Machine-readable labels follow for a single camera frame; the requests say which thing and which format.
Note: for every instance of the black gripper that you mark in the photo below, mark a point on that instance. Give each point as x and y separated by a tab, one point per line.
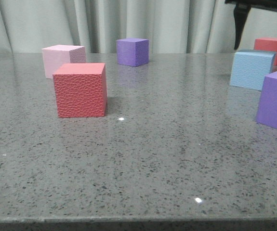
242	10

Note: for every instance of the light blue foam cube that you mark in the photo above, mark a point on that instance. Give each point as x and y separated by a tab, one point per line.
250	67

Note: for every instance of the red foam cube far right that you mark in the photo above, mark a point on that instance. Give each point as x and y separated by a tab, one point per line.
266	44

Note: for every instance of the purple foam cube far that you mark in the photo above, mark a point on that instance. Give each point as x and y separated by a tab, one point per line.
132	51

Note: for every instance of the red textured foam cube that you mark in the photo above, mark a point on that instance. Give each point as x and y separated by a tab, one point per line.
81	90

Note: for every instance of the pink foam cube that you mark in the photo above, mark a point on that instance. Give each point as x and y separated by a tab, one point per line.
57	55

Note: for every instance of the grey-green pleated curtain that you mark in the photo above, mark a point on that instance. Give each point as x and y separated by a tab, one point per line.
172	26

